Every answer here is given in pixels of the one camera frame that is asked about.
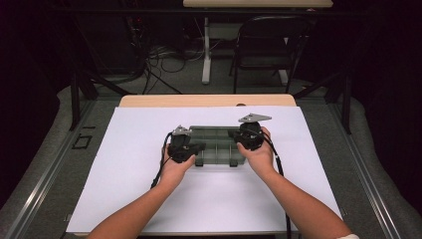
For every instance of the aluminium floor rail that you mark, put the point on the aluminium floor rail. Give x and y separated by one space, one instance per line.
365 176
46 172

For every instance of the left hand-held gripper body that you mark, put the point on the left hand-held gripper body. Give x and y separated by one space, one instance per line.
180 149

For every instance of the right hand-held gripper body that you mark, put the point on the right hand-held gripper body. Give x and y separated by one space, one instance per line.
252 136

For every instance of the white-legged desk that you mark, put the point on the white-legged desk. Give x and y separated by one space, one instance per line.
255 3

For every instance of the dark cabinet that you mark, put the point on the dark cabinet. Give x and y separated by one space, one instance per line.
106 43

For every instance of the black metal stand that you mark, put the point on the black metal stand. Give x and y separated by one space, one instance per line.
346 99
75 99

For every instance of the grey plastic compartment box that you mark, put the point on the grey plastic compartment box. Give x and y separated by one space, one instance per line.
217 146

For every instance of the person's left hand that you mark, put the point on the person's left hand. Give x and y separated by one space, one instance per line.
175 172

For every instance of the white table sheet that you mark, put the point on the white table sheet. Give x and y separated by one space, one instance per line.
132 186

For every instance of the black metal crossbar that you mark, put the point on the black metal crossbar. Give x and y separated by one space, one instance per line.
132 11

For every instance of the white sleeve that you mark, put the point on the white sleeve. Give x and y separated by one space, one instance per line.
348 237

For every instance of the black folding chair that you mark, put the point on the black folding chair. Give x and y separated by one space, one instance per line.
270 49

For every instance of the person's right hand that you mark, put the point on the person's right hand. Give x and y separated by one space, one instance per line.
262 159

